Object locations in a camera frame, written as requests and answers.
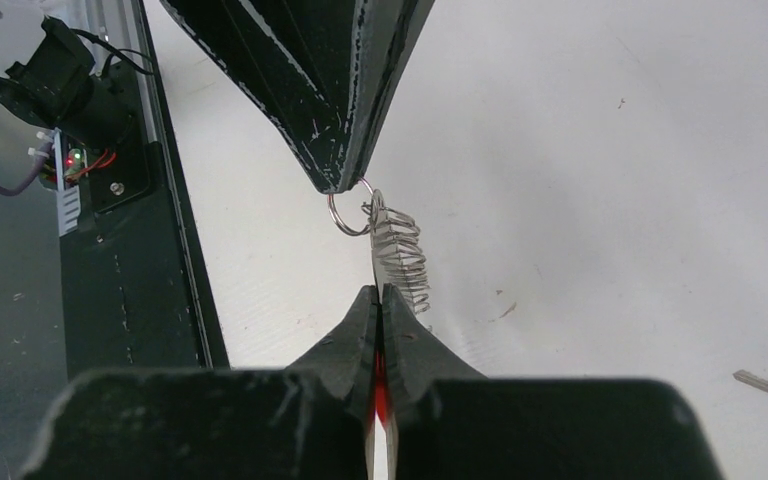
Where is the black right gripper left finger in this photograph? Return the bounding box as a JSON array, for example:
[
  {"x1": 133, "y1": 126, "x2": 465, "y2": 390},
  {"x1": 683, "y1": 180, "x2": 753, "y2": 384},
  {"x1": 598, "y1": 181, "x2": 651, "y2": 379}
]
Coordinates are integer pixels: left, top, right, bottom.
[{"x1": 287, "y1": 286, "x2": 379, "y2": 424}]

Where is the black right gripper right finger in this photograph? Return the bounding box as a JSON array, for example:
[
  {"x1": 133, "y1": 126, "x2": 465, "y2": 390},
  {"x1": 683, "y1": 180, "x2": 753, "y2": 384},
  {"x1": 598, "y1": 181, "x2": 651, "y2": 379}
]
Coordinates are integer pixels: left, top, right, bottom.
[{"x1": 381, "y1": 284, "x2": 486, "y2": 424}]

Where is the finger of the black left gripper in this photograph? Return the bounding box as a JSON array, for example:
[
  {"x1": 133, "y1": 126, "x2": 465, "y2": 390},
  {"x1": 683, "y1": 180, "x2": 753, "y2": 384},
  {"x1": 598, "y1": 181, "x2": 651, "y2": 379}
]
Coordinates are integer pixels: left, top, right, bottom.
[
  {"x1": 163, "y1": 0, "x2": 357, "y2": 194},
  {"x1": 340, "y1": 0, "x2": 434, "y2": 192}
]

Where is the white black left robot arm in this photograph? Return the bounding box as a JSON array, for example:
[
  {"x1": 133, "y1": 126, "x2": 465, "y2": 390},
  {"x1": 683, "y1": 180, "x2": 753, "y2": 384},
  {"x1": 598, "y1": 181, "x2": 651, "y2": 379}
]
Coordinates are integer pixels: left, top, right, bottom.
[{"x1": 0, "y1": 1, "x2": 432, "y2": 194}]

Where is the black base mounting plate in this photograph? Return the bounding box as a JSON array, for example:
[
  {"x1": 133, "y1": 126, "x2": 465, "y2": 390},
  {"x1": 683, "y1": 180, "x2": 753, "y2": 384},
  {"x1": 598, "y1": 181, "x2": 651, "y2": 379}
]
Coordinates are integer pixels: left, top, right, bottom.
[{"x1": 60, "y1": 1, "x2": 230, "y2": 378}]

